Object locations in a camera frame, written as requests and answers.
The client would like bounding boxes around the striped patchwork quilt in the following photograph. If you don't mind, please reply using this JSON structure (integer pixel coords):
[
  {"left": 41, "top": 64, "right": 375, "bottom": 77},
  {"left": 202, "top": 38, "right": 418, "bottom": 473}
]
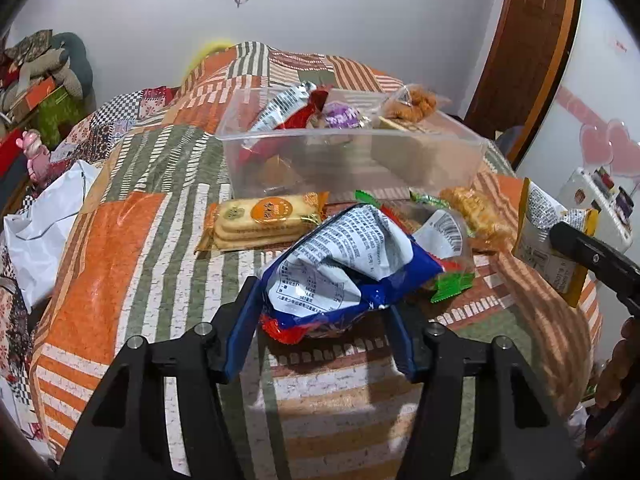
[{"left": 30, "top": 40, "right": 603, "bottom": 480}]

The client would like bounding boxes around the brown wooden door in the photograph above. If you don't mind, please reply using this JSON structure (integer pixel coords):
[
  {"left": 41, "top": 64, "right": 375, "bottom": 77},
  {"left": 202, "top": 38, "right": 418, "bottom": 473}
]
[{"left": 462, "top": 0, "right": 583, "bottom": 163}]

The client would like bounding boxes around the fried pastry pack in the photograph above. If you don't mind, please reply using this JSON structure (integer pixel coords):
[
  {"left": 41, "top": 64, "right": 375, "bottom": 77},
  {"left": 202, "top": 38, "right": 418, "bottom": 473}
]
[{"left": 440, "top": 186, "right": 516, "bottom": 251}]

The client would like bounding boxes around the orange bread pack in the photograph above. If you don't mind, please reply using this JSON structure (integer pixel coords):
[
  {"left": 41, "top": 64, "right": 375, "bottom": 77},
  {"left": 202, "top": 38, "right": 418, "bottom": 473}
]
[{"left": 382, "top": 84, "right": 438, "bottom": 122}]

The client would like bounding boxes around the pile of clothes and boxes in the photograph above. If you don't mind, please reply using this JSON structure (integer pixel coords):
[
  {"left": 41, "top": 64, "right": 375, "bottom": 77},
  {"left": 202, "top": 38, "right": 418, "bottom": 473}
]
[{"left": 0, "top": 30, "right": 93, "bottom": 106}]

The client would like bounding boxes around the green box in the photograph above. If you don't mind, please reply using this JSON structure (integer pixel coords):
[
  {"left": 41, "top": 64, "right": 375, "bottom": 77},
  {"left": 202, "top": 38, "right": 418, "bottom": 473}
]
[{"left": 37, "top": 85, "right": 83, "bottom": 136}]

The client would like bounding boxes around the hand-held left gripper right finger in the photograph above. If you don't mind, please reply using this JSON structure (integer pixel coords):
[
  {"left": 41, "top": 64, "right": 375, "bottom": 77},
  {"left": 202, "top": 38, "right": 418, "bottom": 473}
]
[{"left": 387, "top": 302, "right": 583, "bottom": 480}]

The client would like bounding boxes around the person's right hand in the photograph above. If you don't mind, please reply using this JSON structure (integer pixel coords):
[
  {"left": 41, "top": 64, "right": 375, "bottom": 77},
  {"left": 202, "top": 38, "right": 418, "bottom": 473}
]
[{"left": 595, "top": 319, "right": 640, "bottom": 408}]

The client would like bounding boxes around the white cloth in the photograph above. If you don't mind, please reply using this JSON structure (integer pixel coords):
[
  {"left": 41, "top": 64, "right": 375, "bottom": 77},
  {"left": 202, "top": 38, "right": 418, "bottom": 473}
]
[{"left": 5, "top": 160, "right": 101, "bottom": 308}]

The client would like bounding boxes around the orange box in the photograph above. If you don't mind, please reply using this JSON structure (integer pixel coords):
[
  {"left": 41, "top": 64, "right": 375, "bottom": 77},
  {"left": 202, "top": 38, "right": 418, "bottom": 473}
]
[{"left": 10, "top": 77, "right": 56, "bottom": 111}]

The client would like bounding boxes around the red snack bag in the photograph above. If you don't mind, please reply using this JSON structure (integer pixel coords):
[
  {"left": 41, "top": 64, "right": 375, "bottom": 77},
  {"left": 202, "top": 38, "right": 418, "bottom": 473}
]
[{"left": 240, "top": 81, "right": 331, "bottom": 163}]

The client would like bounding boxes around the orange biscuit pack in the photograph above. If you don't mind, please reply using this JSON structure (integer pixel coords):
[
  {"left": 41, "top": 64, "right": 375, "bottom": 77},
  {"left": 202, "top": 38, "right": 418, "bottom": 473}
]
[{"left": 195, "top": 191, "right": 331, "bottom": 256}]

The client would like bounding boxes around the yellow curved tube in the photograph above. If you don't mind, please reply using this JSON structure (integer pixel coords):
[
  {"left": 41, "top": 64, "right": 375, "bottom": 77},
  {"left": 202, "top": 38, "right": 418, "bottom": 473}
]
[{"left": 182, "top": 40, "right": 233, "bottom": 76}]

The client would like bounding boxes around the clear plastic storage box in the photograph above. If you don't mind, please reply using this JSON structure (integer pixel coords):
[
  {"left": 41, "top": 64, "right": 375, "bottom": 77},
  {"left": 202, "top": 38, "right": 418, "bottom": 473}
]
[{"left": 215, "top": 85, "right": 493, "bottom": 201}]

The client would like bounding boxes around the pink doll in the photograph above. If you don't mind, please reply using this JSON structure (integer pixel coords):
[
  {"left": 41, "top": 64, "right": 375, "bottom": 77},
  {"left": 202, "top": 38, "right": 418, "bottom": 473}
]
[{"left": 15, "top": 130, "right": 53, "bottom": 181}]

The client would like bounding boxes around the pink heart sticker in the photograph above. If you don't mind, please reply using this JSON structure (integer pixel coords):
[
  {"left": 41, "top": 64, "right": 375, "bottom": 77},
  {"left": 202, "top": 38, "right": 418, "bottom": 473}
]
[{"left": 580, "top": 120, "right": 640, "bottom": 177}]

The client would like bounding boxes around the purple label rice cracker pack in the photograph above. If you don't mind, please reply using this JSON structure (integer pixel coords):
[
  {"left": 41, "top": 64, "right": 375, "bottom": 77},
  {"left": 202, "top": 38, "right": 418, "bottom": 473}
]
[{"left": 320, "top": 101, "right": 363, "bottom": 130}]

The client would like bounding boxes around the white storage stand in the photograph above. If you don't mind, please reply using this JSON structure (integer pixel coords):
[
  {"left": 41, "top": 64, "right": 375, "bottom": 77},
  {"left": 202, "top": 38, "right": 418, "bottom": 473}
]
[{"left": 559, "top": 166, "right": 637, "bottom": 252}]

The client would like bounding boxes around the yellow snack stick bag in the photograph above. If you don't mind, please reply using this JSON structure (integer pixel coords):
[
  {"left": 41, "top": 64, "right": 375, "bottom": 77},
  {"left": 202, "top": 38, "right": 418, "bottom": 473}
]
[{"left": 511, "top": 177, "right": 600, "bottom": 308}]

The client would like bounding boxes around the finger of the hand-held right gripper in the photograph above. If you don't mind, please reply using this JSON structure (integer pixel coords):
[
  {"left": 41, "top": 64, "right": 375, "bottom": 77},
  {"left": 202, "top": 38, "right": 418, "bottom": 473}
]
[{"left": 550, "top": 221, "right": 640, "bottom": 316}]

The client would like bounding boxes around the brown cake pack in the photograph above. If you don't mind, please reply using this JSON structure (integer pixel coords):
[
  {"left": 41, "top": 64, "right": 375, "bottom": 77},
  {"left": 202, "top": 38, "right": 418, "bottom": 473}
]
[{"left": 377, "top": 115, "right": 416, "bottom": 134}]

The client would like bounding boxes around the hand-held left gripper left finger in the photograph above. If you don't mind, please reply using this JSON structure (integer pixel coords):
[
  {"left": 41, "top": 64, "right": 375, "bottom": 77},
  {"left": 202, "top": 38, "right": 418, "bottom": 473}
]
[{"left": 57, "top": 275, "right": 261, "bottom": 480}]

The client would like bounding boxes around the blue and white snack bag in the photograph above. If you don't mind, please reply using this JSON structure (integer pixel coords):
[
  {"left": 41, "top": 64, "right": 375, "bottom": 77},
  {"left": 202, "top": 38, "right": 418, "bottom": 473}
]
[{"left": 260, "top": 202, "right": 446, "bottom": 345}]

